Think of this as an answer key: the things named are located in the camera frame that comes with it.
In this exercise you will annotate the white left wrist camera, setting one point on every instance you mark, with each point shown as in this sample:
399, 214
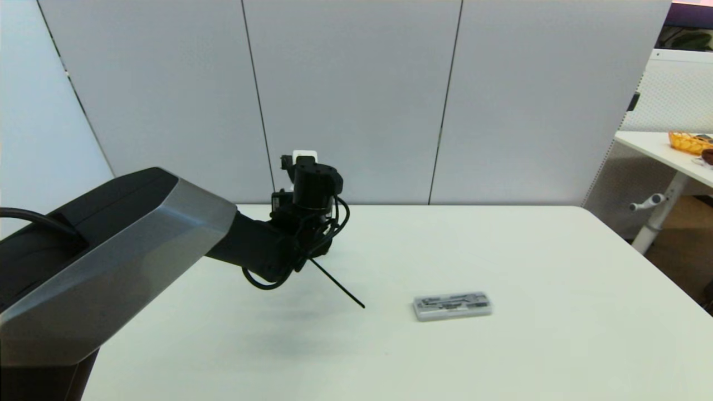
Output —
305, 154

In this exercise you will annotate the small dark brown object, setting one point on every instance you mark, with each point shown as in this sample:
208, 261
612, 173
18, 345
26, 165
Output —
708, 157

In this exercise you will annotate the black clip on panel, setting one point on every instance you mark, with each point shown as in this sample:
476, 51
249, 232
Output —
633, 102

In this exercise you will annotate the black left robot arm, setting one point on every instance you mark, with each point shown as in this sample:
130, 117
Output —
111, 250

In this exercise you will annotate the white height-adjustable desk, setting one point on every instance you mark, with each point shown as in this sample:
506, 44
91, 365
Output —
652, 146

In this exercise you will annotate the white perforated partition panel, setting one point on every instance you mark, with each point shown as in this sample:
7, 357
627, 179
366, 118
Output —
668, 89

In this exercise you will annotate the orange woven basket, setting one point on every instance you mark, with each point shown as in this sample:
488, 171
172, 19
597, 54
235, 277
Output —
689, 142

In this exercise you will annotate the clear plastic tool case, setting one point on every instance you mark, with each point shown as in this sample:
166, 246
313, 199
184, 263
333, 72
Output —
452, 306

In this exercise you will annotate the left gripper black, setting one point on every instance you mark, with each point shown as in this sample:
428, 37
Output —
315, 184

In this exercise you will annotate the green potted plant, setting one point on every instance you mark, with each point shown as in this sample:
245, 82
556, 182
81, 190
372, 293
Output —
690, 40

